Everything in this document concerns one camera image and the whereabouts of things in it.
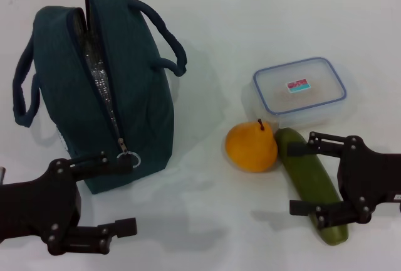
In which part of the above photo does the green cucumber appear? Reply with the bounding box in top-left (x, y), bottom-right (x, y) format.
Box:
top-left (274, 128), bottom-right (349, 247)

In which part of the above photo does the orange yellow pear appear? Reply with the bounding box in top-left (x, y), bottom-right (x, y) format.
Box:
top-left (224, 119), bottom-right (279, 173)

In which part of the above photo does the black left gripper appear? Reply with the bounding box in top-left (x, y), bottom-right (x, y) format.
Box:
top-left (0, 151), bottom-right (138, 257)

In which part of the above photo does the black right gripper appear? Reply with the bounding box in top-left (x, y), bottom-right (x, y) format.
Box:
top-left (286, 131), bottom-right (401, 230)

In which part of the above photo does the dark teal insulated lunch bag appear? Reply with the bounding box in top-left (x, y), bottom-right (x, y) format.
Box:
top-left (12, 0), bottom-right (188, 195)

